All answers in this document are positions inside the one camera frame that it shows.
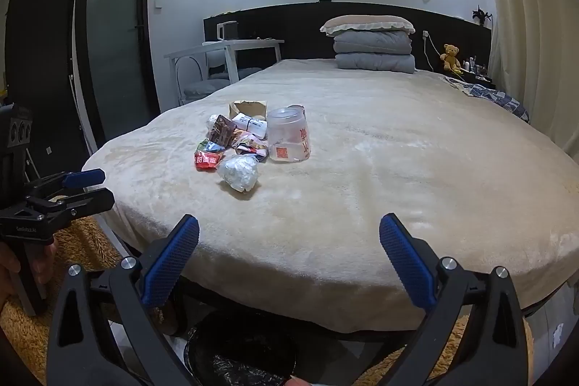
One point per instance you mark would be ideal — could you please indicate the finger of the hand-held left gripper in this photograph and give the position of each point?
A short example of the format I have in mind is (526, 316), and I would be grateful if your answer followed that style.
(90, 200)
(86, 177)

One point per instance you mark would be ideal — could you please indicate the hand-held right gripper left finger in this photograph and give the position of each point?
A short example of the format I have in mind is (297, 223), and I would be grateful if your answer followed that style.
(172, 261)

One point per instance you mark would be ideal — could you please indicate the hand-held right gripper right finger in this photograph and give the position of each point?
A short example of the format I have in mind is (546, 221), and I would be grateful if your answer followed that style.
(407, 264)

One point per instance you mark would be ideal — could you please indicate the red snack wrapper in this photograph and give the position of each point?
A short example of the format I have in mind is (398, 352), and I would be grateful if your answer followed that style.
(207, 161)

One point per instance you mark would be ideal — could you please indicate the black trash bin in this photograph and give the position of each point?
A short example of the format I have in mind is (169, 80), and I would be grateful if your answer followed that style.
(235, 350)

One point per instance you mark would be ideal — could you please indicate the white plastic bag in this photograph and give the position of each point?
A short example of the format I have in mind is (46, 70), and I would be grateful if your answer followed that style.
(237, 173)

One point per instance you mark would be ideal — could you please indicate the blue green snack wrapper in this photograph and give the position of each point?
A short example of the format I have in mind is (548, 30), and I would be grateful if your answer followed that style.
(212, 146)

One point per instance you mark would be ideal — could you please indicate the dark brown snack wrapper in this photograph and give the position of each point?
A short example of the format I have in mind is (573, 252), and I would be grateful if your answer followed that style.
(222, 130)

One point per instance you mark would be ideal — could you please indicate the clear plastic cup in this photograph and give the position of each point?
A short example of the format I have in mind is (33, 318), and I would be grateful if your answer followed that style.
(289, 137)

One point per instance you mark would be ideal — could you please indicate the person's left hand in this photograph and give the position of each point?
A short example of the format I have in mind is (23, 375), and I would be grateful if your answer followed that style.
(7, 273)

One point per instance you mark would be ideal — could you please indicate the brown fuzzy rug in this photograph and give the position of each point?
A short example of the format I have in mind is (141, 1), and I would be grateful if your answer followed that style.
(86, 241)

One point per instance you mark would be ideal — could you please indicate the black wardrobe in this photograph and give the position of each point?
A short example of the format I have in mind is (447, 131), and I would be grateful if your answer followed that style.
(40, 51)

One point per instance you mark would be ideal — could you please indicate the beige bed blanket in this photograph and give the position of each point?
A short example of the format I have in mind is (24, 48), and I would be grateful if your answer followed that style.
(362, 164)

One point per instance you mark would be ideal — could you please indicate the white tissue ball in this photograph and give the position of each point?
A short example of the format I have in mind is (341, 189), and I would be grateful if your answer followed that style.
(212, 122)

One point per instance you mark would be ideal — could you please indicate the pink snack wrapper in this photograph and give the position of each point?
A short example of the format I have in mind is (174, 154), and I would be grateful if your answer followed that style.
(249, 147)

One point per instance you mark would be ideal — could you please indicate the frosted glass door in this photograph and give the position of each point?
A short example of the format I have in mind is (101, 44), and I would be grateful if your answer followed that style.
(117, 28)

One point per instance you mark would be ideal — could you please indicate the grey chair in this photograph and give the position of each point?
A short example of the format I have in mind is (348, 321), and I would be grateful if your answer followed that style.
(203, 87)

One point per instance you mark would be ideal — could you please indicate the white banded packet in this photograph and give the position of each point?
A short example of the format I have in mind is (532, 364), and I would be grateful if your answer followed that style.
(251, 124)

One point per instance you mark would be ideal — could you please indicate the brown paper bag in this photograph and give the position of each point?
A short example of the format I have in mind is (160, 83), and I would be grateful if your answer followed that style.
(246, 106)

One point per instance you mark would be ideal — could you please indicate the blue patterned cloth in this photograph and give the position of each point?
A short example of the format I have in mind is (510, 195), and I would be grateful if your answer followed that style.
(493, 96)

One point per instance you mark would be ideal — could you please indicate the white desk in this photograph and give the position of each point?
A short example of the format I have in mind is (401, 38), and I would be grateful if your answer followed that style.
(244, 44)

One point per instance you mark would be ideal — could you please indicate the bottles on nightstand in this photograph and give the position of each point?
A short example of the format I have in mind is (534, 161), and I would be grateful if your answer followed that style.
(475, 67)

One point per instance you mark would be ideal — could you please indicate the brown teddy bear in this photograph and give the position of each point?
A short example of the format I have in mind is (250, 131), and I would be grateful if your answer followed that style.
(450, 57)

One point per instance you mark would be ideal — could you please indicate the folded grey quilt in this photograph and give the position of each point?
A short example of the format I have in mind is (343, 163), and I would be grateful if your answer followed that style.
(375, 51)

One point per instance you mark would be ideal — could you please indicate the headboard socket with charger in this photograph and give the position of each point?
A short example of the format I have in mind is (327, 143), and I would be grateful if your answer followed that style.
(425, 34)

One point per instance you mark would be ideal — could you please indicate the beige frilled pillow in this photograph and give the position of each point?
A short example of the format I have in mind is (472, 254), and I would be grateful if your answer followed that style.
(366, 24)

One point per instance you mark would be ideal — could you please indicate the black headboard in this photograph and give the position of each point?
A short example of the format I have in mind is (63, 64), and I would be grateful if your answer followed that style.
(294, 24)

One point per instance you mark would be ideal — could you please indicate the dark potted plant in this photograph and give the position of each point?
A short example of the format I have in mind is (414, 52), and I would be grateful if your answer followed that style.
(481, 15)

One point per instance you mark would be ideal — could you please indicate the cream curtain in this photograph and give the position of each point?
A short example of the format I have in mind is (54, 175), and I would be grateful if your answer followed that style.
(529, 28)

